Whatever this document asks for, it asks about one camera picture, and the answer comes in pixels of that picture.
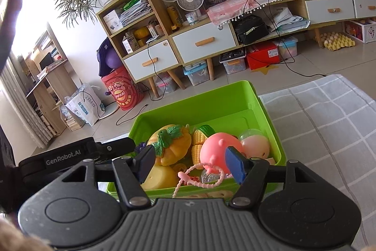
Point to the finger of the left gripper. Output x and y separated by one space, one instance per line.
114 149

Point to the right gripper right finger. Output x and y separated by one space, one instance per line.
250 175

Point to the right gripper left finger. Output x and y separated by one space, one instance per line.
130 173

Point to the beige rubber toy hand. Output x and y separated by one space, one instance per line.
160 177

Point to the purple toy grapes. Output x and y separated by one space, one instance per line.
140 147

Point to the pink toy pig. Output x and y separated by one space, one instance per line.
212 159

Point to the yellow toy pumpkin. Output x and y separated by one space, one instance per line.
171 144

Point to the pink peach capsule ball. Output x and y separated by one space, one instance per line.
255 144

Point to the white paper shopping bag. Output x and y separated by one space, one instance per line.
85 104

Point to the red printed bucket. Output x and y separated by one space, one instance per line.
123 89

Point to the yellow toy corn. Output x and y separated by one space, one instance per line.
200 135

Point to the green plastic cookie box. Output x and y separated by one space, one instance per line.
233 109

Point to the wooden desk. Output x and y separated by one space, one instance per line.
51 74

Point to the grey checked tablecloth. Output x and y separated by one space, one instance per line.
329 125

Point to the wooden cabinet with drawers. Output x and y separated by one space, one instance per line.
191 44

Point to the red box under cabinet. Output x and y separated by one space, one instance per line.
262 54

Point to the black bag on shelf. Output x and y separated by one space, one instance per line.
250 28

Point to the yellow egg tray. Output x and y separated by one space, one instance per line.
335 40

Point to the low cabinet with drawers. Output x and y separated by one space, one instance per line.
320 13

